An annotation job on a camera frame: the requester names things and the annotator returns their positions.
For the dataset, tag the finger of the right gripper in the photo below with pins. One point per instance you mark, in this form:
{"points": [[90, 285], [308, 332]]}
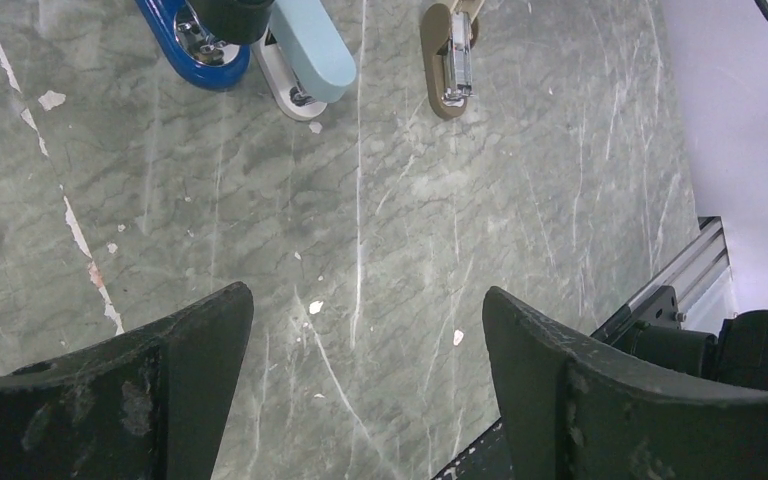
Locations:
{"points": [[239, 22]]}

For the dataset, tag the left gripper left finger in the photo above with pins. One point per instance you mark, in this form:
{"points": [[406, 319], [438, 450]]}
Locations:
{"points": [[151, 403]]}

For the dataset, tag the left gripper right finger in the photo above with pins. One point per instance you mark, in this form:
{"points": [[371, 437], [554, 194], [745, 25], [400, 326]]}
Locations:
{"points": [[573, 407]]}

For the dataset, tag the blue stapler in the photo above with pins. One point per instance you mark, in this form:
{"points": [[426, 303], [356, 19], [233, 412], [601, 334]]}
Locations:
{"points": [[198, 56]]}

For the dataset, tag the light blue small case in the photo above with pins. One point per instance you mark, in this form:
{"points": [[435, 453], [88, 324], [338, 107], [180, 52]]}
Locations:
{"points": [[304, 59]]}

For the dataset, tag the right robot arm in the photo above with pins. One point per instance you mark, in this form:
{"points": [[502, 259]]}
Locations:
{"points": [[370, 235]]}

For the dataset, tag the aluminium rail frame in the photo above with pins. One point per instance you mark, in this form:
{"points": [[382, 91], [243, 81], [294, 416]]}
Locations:
{"points": [[694, 291]]}

